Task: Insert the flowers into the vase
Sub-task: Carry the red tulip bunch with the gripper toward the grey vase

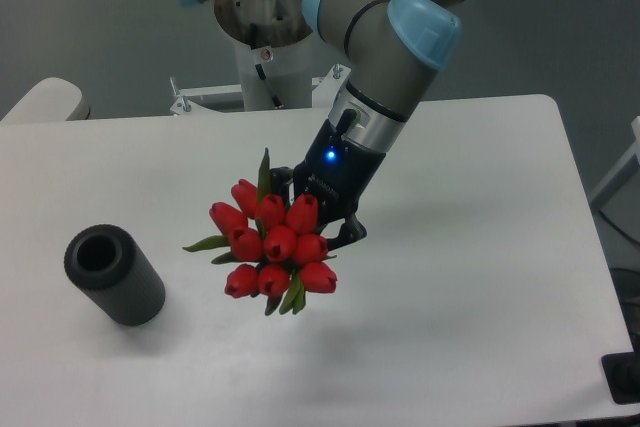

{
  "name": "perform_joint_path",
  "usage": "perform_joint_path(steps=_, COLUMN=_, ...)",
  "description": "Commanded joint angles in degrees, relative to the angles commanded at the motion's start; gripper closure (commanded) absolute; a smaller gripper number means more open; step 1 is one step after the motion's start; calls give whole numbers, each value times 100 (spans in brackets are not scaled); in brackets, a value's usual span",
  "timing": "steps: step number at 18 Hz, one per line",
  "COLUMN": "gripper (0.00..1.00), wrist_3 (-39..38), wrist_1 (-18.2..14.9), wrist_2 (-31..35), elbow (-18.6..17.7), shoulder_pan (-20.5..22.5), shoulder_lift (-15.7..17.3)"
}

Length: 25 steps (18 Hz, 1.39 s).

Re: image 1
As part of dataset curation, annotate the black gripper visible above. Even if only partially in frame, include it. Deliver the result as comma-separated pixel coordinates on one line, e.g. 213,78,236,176
270,120,386,251

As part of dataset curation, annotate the red tulip bouquet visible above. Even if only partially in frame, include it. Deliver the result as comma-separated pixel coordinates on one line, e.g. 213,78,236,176
183,151,338,316

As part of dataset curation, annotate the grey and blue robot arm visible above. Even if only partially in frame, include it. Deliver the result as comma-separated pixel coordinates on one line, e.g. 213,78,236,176
179,0,466,249

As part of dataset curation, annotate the dark grey ribbed vase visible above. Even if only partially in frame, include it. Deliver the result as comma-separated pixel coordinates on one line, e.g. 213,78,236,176
64,224,166,327

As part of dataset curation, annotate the beige chair seat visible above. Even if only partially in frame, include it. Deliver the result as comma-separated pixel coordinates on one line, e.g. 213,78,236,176
1,77,91,126

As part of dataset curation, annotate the white furniture at right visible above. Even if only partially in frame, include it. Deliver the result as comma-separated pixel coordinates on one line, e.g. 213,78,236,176
587,117,639,212

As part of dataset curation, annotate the black clamp at table edge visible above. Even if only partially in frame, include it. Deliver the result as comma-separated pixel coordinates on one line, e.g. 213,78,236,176
601,352,639,405

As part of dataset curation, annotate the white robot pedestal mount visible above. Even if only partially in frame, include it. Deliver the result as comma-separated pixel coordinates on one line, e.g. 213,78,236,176
170,0,350,115

